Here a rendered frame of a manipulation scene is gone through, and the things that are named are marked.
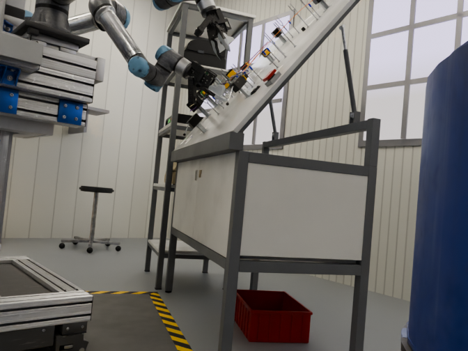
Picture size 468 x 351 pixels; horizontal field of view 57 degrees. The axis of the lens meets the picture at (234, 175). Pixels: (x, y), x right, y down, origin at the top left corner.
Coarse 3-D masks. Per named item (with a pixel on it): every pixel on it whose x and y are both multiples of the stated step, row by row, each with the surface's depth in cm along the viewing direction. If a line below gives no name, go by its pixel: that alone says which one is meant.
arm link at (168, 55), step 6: (162, 48) 183; (168, 48) 184; (156, 54) 184; (162, 54) 183; (168, 54) 182; (174, 54) 183; (162, 60) 183; (168, 60) 182; (174, 60) 182; (168, 66) 183; (174, 66) 183
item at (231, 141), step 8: (216, 136) 172; (224, 136) 161; (232, 136) 155; (240, 136) 156; (192, 144) 212; (200, 144) 197; (208, 144) 183; (216, 144) 171; (224, 144) 160; (232, 144) 155; (240, 144) 156; (176, 152) 251; (184, 152) 230; (192, 152) 210; (200, 152) 195; (208, 152) 181; (216, 152) 172; (224, 152) 168; (232, 152) 165; (176, 160) 249; (184, 160) 242
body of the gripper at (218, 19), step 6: (204, 12) 186; (210, 12) 188; (216, 12) 189; (216, 18) 189; (222, 18) 190; (210, 24) 186; (216, 24) 186; (222, 24) 188; (210, 30) 188; (216, 30) 185; (210, 36) 190; (216, 36) 190
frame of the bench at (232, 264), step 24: (240, 168) 156; (312, 168) 165; (336, 168) 169; (360, 168) 172; (240, 192) 156; (240, 216) 156; (192, 240) 209; (240, 240) 156; (168, 264) 262; (240, 264) 156; (264, 264) 159; (288, 264) 162; (312, 264) 165; (336, 264) 170; (360, 264) 173; (168, 288) 261; (360, 288) 172; (360, 312) 172; (360, 336) 172
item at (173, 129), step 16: (176, 16) 299; (192, 16) 296; (224, 16) 285; (240, 16) 288; (176, 32) 329; (192, 32) 327; (240, 32) 311; (176, 80) 273; (224, 80) 308; (176, 96) 273; (160, 112) 325; (176, 112) 273; (160, 128) 324; (176, 128) 273; (160, 144) 324; (160, 240) 269; (160, 256) 269; (176, 256) 272; (192, 256) 276; (160, 272) 269; (224, 272) 285; (160, 288) 269
